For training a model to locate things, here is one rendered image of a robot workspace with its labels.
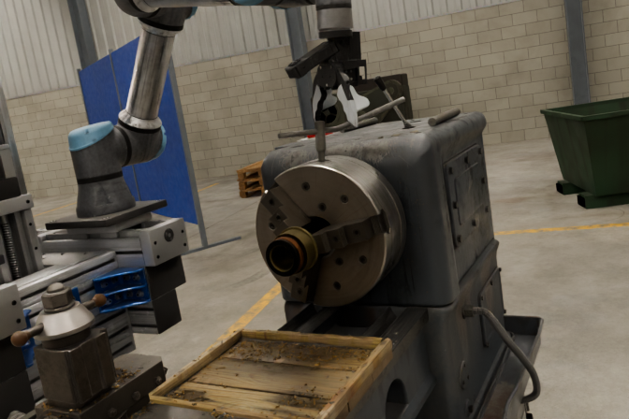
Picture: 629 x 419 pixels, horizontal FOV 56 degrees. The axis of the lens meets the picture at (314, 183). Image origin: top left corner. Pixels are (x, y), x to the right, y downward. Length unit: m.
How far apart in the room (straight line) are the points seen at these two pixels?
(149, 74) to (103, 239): 0.44
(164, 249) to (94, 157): 0.30
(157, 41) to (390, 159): 0.67
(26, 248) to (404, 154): 0.93
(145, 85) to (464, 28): 9.75
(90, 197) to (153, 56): 0.40
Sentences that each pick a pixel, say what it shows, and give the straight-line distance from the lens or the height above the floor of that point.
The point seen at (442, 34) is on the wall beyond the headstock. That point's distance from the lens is 11.17.
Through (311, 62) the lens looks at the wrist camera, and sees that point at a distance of 1.23.
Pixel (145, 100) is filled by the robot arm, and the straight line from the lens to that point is 1.65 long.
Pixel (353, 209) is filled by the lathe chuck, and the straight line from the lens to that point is 1.21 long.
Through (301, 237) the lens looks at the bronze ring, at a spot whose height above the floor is 1.11.
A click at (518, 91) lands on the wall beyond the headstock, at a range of 11.10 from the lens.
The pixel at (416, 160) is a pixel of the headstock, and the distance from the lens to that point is 1.31.
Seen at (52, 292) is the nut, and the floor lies 1.18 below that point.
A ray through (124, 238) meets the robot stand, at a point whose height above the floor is 1.10.
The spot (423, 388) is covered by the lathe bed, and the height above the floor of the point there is 0.71.
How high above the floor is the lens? 1.38
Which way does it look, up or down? 8 degrees down
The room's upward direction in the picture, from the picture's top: 9 degrees counter-clockwise
